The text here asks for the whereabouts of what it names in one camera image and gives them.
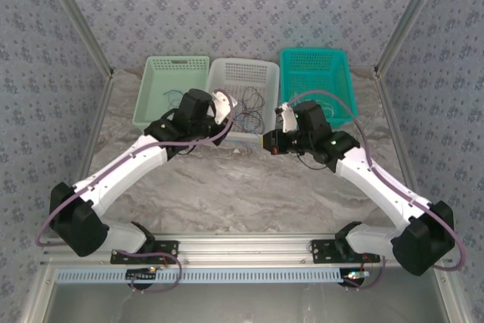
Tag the aluminium frame post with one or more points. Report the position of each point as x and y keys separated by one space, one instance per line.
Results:
x=410 y=16
x=78 y=16

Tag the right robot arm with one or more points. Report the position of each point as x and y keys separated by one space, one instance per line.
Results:
x=378 y=187

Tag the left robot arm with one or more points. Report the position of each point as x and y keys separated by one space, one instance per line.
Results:
x=125 y=164

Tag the light blue slotted duct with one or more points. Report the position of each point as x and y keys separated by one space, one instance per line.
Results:
x=227 y=275

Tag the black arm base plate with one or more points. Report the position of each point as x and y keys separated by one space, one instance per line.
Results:
x=170 y=251
x=321 y=251

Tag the small black adapter board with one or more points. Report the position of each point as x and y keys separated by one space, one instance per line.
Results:
x=355 y=277
x=141 y=274

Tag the grey metal panel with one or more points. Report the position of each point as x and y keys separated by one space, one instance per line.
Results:
x=246 y=304

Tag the white plastic basket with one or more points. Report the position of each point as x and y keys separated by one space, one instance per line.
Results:
x=246 y=67

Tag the light green plastic basket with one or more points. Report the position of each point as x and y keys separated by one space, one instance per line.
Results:
x=159 y=73

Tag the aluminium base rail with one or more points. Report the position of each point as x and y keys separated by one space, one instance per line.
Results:
x=246 y=249

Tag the aluminium side rail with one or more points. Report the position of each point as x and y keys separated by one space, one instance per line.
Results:
x=393 y=122
x=90 y=149

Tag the teal plastic basket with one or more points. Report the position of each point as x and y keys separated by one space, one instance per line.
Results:
x=340 y=73

